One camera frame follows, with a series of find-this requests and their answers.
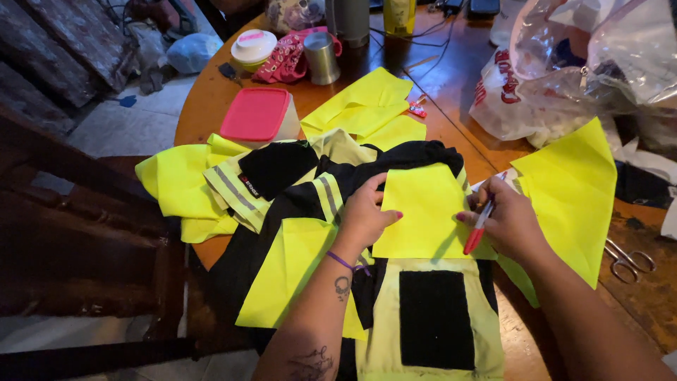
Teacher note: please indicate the person's left hand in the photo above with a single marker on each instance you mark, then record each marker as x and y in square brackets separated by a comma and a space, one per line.
[359, 214]

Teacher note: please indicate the person's right hand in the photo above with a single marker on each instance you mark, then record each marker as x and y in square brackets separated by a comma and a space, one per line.
[510, 219]

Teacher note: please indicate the red marker pen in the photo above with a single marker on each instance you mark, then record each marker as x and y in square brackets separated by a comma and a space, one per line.
[477, 230]

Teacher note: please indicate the square yellow fabric piece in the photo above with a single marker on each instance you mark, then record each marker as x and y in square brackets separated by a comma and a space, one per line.
[423, 217]

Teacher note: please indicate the purple wrist band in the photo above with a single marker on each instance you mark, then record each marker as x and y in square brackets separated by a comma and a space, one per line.
[341, 261]

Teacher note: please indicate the large yellow fabric sheet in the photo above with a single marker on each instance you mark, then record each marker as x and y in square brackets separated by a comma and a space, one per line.
[571, 201]

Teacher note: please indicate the black and yellow safety garment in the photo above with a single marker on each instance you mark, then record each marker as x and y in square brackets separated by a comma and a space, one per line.
[296, 201]

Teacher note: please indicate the small yellow fabric piece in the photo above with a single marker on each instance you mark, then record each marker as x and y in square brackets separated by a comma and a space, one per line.
[396, 132]

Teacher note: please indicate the folded yellow fabric piece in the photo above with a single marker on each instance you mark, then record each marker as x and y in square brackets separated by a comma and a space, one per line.
[288, 270]

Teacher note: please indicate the creased yellow fabric piece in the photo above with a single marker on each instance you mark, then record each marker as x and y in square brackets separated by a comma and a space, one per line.
[359, 100]

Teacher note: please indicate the white red-print plastic bag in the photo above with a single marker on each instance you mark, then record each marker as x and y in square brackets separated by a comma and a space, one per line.
[507, 106]

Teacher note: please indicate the small red tool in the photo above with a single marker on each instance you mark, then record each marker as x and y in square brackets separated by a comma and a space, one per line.
[418, 108]

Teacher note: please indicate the steel scissors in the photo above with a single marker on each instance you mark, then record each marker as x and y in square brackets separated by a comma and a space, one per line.
[627, 260]

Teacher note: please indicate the black cloth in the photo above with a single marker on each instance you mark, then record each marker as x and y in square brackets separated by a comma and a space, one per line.
[640, 186]

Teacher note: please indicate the pink lid plastic container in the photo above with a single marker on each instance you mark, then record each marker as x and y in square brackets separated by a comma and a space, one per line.
[256, 114]

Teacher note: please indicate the steel cup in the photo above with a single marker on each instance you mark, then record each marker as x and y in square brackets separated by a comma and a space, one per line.
[321, 59]

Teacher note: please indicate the red patterned bandana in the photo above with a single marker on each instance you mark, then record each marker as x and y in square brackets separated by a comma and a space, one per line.
[285, 61]

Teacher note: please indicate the crumpled yellow fabric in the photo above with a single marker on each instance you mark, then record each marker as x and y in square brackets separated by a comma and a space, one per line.
[177, 185]

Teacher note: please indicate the grey thermos flask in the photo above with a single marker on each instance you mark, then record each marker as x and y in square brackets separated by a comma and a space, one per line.
[349, 21]

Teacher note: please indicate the white plastic bottle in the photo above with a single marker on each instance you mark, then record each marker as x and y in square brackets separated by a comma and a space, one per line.
[502, 24]

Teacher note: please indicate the white lidded bowl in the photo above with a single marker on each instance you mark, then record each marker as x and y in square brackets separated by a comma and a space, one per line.
[254, 47]

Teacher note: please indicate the yellow bottle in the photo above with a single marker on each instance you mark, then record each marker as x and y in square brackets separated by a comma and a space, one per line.
[399, 16]

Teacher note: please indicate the clear plastic bag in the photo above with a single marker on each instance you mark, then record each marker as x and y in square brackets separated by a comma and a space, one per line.
[624, 47]

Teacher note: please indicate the blue plastic bag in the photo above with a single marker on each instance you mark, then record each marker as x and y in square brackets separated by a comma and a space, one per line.
[191, 53]

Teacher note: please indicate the dark wooden chair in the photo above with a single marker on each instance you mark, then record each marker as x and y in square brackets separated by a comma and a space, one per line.
[79, 238]

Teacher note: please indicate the weathered wooden boards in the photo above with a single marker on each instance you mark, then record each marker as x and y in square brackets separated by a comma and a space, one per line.
[53, 58]

